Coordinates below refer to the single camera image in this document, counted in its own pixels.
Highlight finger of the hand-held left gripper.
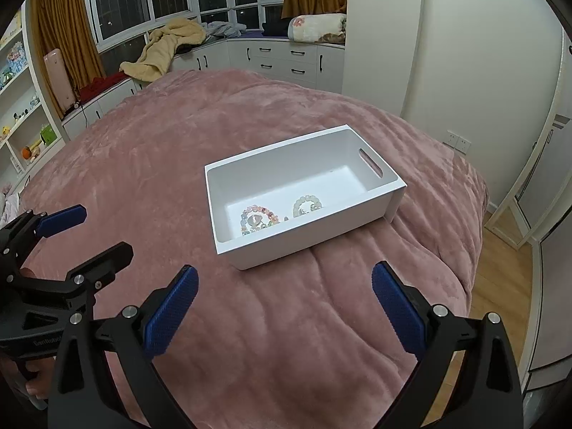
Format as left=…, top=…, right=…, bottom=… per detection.
left=6, top=204, right=87, bottom=251
left=67, top=241, right=135, bottom=312

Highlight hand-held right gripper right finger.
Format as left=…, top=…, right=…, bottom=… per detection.
left=372, top=260, right=523, bottom=429

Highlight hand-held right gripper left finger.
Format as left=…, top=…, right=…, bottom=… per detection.
left=47, top=265, right=199, bottom=429

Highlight white storage box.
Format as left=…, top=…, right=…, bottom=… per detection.
left=204, top=124, right=408, bottom=271

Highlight colourful bead bracelet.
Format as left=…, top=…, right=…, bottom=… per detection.
left=240, top=204, right=280, bottom=237

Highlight white bead bracelet red charm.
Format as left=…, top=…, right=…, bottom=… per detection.
left=292, top=193, right=324, bottom=219

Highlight person's left hand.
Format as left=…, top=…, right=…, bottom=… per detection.
left=20, top=360, right=54, bottom=412

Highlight white crumpled cloth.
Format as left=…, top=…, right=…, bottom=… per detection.
left=0, top=182, right=21, bottom=226

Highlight white shelf unit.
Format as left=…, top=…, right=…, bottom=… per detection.
left=0, top=2, right=68, bottom=193

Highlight pink plush blanket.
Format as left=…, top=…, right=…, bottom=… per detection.
left=18, top=68, right=490, bottom=429

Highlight pink suitcase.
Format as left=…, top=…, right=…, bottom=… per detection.
left=43, top=48, right=77, bottom=117

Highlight red cloth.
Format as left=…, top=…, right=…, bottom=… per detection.
left=77, top=71, right=128, bottom=101

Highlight white wardrobe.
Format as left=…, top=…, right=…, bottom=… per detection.
left=523, top=232, right=572, bottom=394

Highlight wide mustard curtain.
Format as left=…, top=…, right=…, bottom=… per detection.
left=29, top=0, right=107, bottom=119

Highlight yellow fleece robe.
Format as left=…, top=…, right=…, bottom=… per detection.
left=119, top=19, right=207, bottom=83

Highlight white door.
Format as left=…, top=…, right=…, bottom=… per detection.
left=485, top=22, right=572, bottom=251

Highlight bay window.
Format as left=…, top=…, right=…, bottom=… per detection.
left=83, top=0, right=287, bottom=54

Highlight grey clothes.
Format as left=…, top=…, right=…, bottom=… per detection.
left=201, top=21, right=246, bottom=39

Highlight white window seat cabinets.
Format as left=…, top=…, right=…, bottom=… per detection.
left=60, top=38, right=346, bottom=141

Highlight black cloth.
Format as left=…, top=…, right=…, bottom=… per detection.
left=261, top=19, right=291, bottom=39

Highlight floral rolled blanket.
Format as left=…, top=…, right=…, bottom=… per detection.
left=287, top=14, right=347, bottom=43

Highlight white wall socket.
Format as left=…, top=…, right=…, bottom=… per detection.
left=447, top=130, right=471, bottom=152

